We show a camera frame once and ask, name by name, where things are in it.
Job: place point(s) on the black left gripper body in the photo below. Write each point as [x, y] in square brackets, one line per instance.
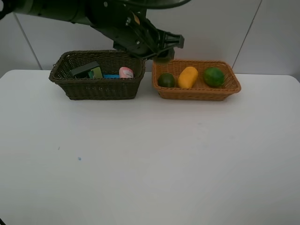
[143, 40]

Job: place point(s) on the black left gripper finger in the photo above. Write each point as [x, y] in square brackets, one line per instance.
[169, 51]

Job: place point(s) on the dark green avocado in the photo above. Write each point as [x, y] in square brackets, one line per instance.
[166, 80]

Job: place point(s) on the yellow mango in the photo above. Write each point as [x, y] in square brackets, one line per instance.
[187, 78]

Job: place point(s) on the pink spray bottle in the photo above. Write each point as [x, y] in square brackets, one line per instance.
[125, 72]

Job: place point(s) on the green lime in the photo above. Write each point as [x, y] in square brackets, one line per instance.
[213, 77]

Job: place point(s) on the blue whiteboard eraser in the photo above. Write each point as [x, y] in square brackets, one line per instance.
[111, 76]

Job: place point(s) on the dark green pump bottle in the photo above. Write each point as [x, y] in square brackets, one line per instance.
[91, 70]

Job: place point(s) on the brown kiwi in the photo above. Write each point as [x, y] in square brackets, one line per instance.
[163, 59]

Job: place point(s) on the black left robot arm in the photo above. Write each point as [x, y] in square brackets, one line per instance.
[123, 21]

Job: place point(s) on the dark brown wicker basket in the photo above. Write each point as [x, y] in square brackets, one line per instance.
[110, 61]

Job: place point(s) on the orange wicker basket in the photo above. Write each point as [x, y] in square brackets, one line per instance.
[200, 90]

